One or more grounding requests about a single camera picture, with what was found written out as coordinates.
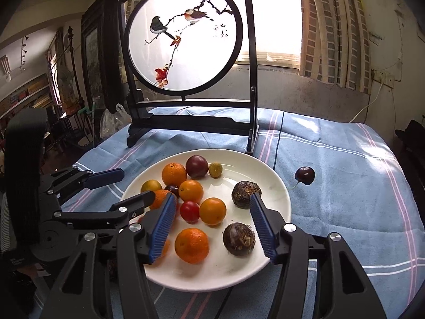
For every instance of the dark red cherry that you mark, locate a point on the dark red cherry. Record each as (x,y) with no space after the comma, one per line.
(172,190)
(304,175)

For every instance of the dark framed painting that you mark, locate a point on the dark framed painting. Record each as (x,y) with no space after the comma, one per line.
(96,56)

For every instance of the red cherry tomato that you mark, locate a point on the red cherry tomato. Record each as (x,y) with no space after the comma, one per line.
(189,211)

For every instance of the plastic bag with oranges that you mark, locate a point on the plastic bag with oranges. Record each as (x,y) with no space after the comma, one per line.
(111,123)

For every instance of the wall shelf with books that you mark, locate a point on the wall shelf with books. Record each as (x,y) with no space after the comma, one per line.
(23,96)

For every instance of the standing fan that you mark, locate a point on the standing fan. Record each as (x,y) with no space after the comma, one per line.
(63,79)

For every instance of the blue striped tablecloth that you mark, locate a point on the blue striped tablecloth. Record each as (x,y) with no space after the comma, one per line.
(348,206)

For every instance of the round painted screen black stand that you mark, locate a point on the round painted screen black stand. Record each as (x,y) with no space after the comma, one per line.
(182,50)

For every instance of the dark brown water chestnut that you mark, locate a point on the dark brown water chestnut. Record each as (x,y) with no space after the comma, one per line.
(245,195)
(239,239)

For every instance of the yellow-green citrus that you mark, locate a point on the yellow-green citrus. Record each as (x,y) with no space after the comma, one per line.
(151,186)

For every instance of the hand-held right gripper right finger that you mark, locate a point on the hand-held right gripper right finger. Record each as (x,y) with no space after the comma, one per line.
(262,229)

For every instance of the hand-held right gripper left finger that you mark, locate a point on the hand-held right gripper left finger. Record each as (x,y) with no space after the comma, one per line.
(162,229)

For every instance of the white round plate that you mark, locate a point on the white round plate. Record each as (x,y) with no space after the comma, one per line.
(225,272)

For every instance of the small yellow-green fruit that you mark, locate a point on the small yellow-green fruit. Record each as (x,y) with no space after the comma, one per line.
(215,169)

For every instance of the white wall socket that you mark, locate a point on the white wall socket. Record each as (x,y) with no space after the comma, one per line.
(383,77)

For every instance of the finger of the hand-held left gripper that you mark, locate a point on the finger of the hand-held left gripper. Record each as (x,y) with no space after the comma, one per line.
(132,204)
(103,177)

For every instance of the purple passion fruit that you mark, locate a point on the purple passion fruit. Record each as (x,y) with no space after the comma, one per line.
(196,166)

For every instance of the checked beige curtain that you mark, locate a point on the checked beige curtain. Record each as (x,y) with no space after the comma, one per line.
(335,30)

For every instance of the smooth orange kumquat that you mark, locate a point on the smooth orange kumquat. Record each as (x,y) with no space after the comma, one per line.
(212,211)
(191,191)
(166,249)
(160,197)

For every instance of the textured orange mandarin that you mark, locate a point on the textured orange mandarin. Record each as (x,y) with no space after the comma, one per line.
(192,245)
(174,174)

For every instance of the black hat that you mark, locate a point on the black hat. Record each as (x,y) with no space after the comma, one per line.
(411,133)

